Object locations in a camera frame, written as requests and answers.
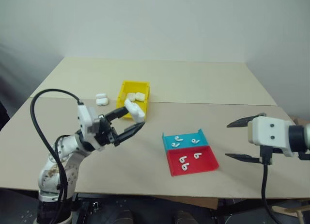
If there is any light wooden chair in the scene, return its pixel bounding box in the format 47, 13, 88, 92
270, 204, 310, 224

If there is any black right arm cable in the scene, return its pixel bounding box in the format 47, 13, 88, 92
261, 163, 284, 224

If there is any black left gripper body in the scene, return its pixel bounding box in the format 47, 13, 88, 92
93, 114, 120, 147

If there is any blue plastic tray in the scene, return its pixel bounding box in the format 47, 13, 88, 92
161, 128, 210, 151

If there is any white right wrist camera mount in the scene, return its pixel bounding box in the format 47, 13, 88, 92
247, 116, 296, 158

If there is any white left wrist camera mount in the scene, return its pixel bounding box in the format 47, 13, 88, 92
77, 104, 106, 152

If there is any red plastic tray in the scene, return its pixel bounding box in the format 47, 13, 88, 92
165, 145, 220, 177

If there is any dark rounded shape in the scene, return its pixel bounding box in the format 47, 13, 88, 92
115, 208, 137, 224
173, 209, 195, 224

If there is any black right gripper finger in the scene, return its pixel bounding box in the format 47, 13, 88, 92
224, 153, 262, 164
226, 112, 267, 128

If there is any black table frame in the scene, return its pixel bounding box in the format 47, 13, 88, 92
70, 192, 310, 224

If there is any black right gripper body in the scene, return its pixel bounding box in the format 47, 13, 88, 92
259, 145, 276, 165

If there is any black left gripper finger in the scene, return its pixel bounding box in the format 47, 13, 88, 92
113, 121, 146, 147
104, 106, 132, 123

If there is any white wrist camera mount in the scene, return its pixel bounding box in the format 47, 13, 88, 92
247, 116, 296, 158
77, 104, 106, 152

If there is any yellow plastic bin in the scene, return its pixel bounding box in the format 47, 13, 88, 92
116, 80, 151, 120

